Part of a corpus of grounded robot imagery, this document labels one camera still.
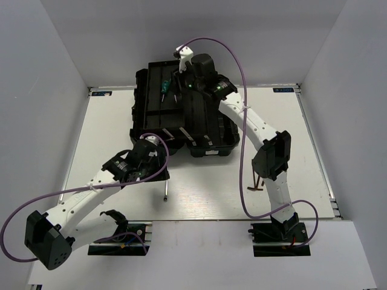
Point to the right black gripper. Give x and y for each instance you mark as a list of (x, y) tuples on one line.
[(176, 83)]

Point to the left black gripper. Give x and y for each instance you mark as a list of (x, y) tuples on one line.
[(162, 158)]

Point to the green stubby screwdriver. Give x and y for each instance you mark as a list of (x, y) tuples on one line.
[(165, 89)]

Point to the black plastic toolbox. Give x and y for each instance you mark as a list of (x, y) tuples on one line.
[(194, 124)]

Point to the small silver ratchet wrench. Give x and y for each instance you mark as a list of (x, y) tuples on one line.
[(165, 198)]

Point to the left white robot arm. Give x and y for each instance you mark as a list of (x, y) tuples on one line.
[(52, 236)]

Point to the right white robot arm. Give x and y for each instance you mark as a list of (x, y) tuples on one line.
[(272, 146)]

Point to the left blue table label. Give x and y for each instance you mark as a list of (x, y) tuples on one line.
[(101, 93)]

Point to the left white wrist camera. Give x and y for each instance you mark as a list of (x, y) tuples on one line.
[(150, 141)]

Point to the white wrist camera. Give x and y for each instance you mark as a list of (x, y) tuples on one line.
[(183, 54), (150, 141)]

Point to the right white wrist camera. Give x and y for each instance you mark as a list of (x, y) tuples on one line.
[(183, 54)]

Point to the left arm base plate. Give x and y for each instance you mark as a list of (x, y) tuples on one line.
[(137, 243)]

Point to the brown T-handle hex key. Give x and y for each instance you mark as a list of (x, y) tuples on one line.
[(257, 183)]

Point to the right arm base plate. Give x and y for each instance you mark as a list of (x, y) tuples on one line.
[(268, 242)]

